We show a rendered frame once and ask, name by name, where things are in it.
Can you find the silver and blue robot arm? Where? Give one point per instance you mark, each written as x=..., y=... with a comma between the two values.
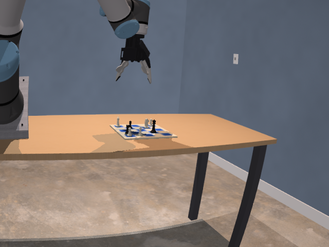
x=125, y=17

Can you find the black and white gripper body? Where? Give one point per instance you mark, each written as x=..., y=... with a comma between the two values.
x=129, y=52

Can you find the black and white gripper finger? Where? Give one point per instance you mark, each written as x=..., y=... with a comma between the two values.
x=146, y=67
x=121, y=68

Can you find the blue and cream chessboard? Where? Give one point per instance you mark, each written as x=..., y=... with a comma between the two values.
x=146, y=134

